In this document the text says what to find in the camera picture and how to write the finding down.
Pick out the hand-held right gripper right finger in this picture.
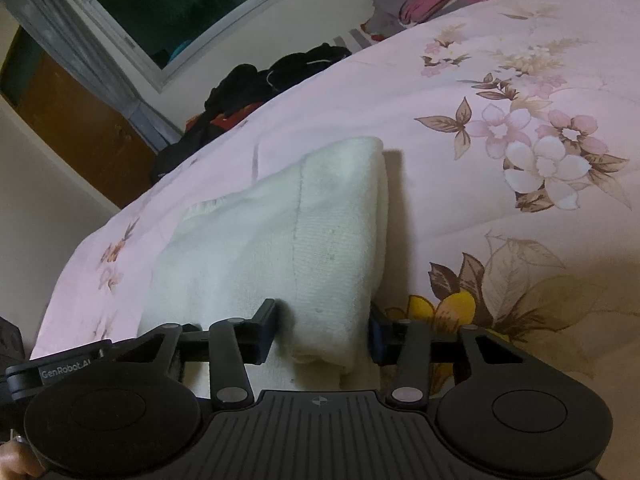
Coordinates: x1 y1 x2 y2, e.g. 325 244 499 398
369 302 526 408

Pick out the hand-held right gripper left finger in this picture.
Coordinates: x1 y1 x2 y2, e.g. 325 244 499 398
114 299 278 411

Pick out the white towel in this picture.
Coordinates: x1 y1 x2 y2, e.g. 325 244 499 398
140 135 390 396

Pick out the person's left hand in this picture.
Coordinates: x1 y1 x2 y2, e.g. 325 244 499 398
0 436 47 480

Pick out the pink floral blanket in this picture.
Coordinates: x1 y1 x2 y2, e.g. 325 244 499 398
30 0 640 480

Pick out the black and red jacket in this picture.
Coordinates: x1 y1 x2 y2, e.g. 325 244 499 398
149 107 246 188

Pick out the brown wooden door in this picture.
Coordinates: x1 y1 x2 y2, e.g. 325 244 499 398
0 25 157 210

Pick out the black fleece garment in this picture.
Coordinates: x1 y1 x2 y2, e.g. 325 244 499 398
204 62 268 117

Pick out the black jacket with white piping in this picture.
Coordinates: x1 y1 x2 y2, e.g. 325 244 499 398
265 44 352 88

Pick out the striped bed sheet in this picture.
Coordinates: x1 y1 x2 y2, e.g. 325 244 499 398
327 24 383 56

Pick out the grey curtain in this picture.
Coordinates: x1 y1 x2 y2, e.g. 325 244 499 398
0 0 185 157

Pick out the white framed window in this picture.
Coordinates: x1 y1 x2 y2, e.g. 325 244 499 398
50 0 283 95

